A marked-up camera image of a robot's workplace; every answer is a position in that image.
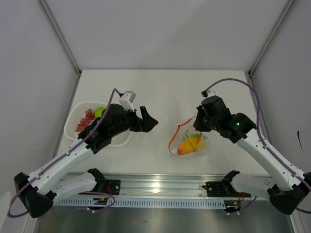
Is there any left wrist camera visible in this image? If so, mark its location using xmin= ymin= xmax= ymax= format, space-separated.
xmin=119 ymin=91 xmax=136 ymax=112

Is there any green apple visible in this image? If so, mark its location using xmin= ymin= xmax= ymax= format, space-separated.
xmin=94 ymin=107 xmax=106 ymax=119

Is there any red grapes bunch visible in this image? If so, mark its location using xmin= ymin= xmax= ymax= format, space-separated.
xmin=75 ymin=109 xmax=95 ymax=133

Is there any clear zip top bag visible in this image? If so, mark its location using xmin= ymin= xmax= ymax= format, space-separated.
xmin=168 ymin=116 xmax=211 ymax=156

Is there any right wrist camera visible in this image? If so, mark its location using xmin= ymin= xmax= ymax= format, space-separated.
xmin=201 ymin=90 xmax=218 ymax=98

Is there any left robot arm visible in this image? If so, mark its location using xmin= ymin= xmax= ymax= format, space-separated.
xmin=14 ymin=104 xmax=158 ymax=218

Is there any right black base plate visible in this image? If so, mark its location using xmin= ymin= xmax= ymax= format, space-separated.
xmin=202 ymin=182 xmax=251 ymax=198

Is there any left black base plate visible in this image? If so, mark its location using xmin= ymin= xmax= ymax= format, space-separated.
xmin=94 ymin=180 xmax=121 ymax=196

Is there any orange fruit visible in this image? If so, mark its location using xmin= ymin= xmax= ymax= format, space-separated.
xmin=177 ymin=141 xmax=194 ymax=155

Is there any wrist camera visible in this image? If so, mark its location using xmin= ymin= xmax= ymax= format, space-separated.
xmin=201 ymin=90 xmax=218 ymax=98
xmin=119 ymin=91 xmax=136 ymax=112

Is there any white perforated plastic basket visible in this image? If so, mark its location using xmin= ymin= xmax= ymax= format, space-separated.
xmin=64 ymin=101 xmax=132 ymax=148

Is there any aluminium mounting rail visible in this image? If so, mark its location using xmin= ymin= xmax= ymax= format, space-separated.
xmin=53 ymin=173 xmax=280 ymax=201

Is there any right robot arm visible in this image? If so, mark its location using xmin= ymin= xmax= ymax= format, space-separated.
xmin=193 ymin=96 xmax=311 ymax=215

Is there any yellow pear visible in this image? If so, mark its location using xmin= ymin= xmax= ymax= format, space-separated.
xmin=188 ymin=134 xmax=207 ymax=152

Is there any white slotted cable duct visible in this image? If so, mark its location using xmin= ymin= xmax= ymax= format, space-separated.
xmin=55 ymin=197 xmax=226 ymax=209

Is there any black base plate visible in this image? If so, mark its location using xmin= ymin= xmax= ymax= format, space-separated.
xmin=202 ymin=182 xmax=251 ymax=198
xmin=94 ymin=180 xmax=121 ymax=196

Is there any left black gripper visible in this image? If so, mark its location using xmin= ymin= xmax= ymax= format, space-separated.
xmin=110 ymin=105 xmax=157 ymax=137

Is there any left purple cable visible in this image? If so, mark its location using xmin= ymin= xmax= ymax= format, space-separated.
xmin=7 ymin=88 xmax=122 ymax=218

